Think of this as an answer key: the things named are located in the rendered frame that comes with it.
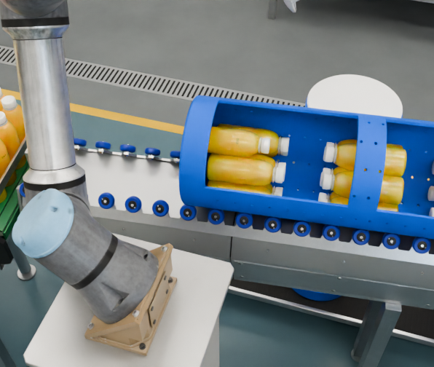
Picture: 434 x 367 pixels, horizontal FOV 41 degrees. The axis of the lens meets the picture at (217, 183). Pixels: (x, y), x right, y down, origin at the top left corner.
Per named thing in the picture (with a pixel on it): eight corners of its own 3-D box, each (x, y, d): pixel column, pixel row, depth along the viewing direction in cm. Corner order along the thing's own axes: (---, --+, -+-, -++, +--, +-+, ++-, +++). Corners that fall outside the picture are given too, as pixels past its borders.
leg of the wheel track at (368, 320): (365, 363, 227) (402, 273, 181) (350, 360, 228) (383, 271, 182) (365, 349, 231) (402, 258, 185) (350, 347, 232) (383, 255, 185)
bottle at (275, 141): (218, 117, 152) (284, 125, 150) (219, 133, 158) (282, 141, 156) (213, 138, 149) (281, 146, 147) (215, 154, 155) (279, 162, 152)
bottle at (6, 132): (25, 153, 179) (11, 110, 166) (27, 168, 174) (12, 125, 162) (3, 157, 178) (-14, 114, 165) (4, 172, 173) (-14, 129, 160)
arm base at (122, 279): (132, 322, 99) (87, 290, 95) (89, 325, 110) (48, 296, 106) (170, 250, 107) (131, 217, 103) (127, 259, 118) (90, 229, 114)
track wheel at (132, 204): (132, 193, 155) (134, 191, 157) (120, 204, 156) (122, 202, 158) (143, 206, 155) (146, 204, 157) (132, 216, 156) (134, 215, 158)
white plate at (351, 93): (296, 79, 180) (296, 83, 181) (324, 140, 162) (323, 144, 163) (381, 68, 183) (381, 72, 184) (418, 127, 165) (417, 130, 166)
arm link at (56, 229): (68, 297, 99) (3, 250, 94) (64, 265, 111) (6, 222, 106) (116, 245, 99) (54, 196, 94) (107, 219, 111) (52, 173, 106)
